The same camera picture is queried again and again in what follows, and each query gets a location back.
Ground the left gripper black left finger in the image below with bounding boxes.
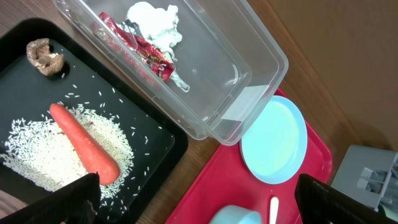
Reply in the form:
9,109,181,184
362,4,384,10
1,173,101,224

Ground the light blue round plate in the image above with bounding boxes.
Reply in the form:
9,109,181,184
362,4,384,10
241,95,308,184

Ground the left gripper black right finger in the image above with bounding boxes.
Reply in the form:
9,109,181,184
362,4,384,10
295,174,397,224

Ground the orange carrot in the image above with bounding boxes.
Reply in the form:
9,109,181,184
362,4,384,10
49,103,121,185

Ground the red plastic tray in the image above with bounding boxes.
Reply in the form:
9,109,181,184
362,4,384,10
164,88,333,224

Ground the black waste tray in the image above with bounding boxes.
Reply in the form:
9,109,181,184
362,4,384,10
1,18,188,223

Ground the clear plastic waste bin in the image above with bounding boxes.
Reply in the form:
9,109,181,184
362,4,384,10
55,0,289,146

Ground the light blue bowl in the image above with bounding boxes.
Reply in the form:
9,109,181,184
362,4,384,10
210,205,262,224

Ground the grey plastic dishwasher rack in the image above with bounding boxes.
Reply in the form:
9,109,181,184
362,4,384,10
331,144,397,221

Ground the brown food scrap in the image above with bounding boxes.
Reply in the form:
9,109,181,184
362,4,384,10
26,38,65,77

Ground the red snack wrapper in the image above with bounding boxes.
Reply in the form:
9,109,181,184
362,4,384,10
91,12,175,85

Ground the white tissue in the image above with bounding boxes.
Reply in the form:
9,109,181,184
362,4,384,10
119,1,190,93

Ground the white plastic spoon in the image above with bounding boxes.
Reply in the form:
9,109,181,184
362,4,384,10
268,197,279,224

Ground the white rice pile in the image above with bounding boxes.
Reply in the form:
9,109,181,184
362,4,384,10
0,83,165,218

